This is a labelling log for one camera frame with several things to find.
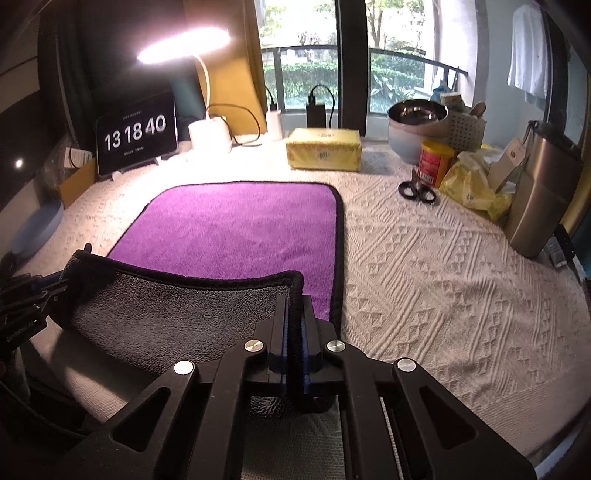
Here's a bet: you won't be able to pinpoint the purple and grey towel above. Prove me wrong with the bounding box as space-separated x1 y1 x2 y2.
51 182 345 376

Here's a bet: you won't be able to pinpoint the blue plastic plate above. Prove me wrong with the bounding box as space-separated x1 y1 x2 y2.
10 200 64 260

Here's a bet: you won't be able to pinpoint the white textured tablecloth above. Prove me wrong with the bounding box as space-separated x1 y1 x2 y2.
1 141 590 479

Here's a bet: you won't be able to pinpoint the yellow cardboard box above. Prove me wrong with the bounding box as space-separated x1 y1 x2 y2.
57 159 97 209

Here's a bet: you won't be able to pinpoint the white tablet stand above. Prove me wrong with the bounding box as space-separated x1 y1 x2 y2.
110 156 162 182

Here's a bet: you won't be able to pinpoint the black tablet clock display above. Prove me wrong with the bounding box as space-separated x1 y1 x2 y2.
96 91 178 178

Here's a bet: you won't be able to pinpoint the yellow tissue pack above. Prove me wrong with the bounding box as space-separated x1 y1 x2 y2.
286 128 362 172

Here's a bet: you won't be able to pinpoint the white charger adapter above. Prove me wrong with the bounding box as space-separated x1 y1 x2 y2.
266 109 283 140

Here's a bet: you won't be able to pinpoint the yellow plastic bag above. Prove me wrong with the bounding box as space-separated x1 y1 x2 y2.
439 152 516 224

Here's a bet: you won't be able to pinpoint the red and yellow can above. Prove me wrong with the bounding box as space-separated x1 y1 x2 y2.
418 140 455 188

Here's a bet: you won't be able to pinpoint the white desk lamp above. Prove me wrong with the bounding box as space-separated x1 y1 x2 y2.
136 25 230 151

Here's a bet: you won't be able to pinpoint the black power bank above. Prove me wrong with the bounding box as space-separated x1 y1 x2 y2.
305 94 325 129

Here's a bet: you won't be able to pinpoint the white ceramic bowl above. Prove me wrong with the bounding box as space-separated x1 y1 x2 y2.
388 120 450 165

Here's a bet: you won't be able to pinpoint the stainless steel bowl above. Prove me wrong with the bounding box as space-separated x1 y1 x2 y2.
388 99 449 126

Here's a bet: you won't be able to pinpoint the white perforated basket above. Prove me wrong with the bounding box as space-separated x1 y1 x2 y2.
448 111 487 154

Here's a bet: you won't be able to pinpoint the yellow curtain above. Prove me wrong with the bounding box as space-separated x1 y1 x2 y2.
183 0 266 136

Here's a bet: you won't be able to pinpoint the dark green curtain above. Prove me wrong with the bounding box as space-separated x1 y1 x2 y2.
38 1 187 150

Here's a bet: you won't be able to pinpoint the stainless steel thermos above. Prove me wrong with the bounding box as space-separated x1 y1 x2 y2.
504 121 583 258

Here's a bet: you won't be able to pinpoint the hanging white shirt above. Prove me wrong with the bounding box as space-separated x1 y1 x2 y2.
507 4 548 110

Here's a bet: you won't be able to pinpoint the black handled scissors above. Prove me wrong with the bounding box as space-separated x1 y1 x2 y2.
398 169 437 205

